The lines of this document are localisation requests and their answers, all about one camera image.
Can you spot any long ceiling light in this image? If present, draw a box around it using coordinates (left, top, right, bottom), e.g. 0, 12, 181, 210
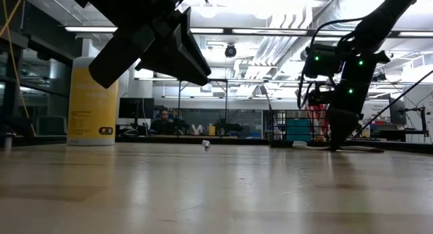
189, 28, 225, 34
397, 31, 433, 38
316, 30, 355, 37
64, 26, 118, 33
231, 28, 309, 36

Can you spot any white ring lamp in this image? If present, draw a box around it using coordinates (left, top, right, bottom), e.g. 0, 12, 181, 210
198, 0, 218, 20

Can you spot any black ceiling spotlight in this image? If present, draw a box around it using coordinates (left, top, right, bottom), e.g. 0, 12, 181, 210
371, 71, 388, 83

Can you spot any person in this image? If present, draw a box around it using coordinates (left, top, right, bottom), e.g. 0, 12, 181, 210
150, 108, 180, 136

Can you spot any monitor on black arm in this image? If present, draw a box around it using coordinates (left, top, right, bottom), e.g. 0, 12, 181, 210
388, 97, 430, 143

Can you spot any black background frame stand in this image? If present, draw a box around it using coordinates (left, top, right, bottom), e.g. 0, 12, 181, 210
176, 78, 229, 137

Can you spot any small blue mouthwash bottle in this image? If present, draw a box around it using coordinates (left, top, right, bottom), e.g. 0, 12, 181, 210
286, 110, 300, 143
298, 110, 312, 143

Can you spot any yellow extension cable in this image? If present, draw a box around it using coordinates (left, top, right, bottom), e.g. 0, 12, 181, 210
0, 0, 26, 38
1, 0, 37, 137

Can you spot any black wire basket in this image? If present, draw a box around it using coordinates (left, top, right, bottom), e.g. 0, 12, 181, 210
269, 108, 331, 149

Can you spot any black computer monitor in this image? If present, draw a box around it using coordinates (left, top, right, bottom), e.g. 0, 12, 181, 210
118, 97, 156, 126

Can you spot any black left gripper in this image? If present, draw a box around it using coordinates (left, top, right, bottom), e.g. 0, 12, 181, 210
76, 0, 212, 89

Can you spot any yellow canister white lid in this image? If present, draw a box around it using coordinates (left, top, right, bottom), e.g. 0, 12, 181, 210
66, 56, 119, 147

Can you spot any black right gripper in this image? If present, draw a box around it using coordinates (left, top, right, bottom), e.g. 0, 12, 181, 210
327, 80, 368, 151

